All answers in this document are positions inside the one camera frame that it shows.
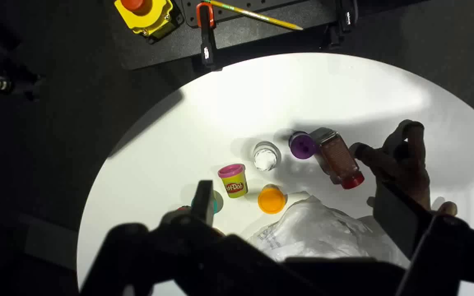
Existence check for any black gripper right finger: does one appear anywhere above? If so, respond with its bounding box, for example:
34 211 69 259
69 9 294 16
373 182 474 296

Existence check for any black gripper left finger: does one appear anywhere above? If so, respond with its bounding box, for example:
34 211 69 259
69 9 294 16
79 178 326 296

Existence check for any pink-lidded yellow Play-Doh tub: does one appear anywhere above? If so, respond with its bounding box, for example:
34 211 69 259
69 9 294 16
217 162 250 198

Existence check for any orange-yellow-lidded tub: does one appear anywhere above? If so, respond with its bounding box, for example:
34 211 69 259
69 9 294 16
257 183 289 215

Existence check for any white plastic bag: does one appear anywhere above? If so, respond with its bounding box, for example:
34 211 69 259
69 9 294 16
250 195 411 269

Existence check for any clear jar with white lid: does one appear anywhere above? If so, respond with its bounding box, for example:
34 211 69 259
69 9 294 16
250 139 283 172

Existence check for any purple-lidded container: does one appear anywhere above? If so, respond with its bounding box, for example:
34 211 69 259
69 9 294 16
288 129 317 160

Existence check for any brown plush toy animal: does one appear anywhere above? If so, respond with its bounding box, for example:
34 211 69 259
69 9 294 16
350 118 433 210

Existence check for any red-capped spice bottle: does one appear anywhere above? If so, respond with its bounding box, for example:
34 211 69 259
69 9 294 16
309 126 365 190

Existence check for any yellow pencil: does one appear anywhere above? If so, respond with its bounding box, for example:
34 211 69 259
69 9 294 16
209 0 304 32

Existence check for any yellow emergency stop button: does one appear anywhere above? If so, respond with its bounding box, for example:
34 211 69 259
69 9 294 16
112 0 176 39

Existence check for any orange-handled black clamp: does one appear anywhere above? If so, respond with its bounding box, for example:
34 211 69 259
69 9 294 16
194 1 220 65

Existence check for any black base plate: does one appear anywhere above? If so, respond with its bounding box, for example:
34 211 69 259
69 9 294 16
115 0 359 70

